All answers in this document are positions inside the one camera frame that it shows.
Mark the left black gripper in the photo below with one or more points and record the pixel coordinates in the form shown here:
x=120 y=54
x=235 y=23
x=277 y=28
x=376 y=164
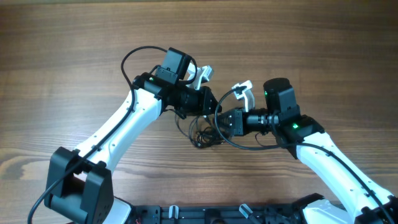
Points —
x=204 y=94

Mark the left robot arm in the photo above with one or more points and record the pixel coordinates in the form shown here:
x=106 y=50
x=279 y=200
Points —
x=79 y=182

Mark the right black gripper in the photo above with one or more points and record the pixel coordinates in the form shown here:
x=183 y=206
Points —
x=239 y=126

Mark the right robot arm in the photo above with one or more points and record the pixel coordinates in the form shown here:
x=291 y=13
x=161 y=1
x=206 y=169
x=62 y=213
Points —
x=363 y=200

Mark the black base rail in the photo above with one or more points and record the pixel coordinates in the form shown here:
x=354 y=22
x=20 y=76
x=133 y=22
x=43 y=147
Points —
x=267 y=214

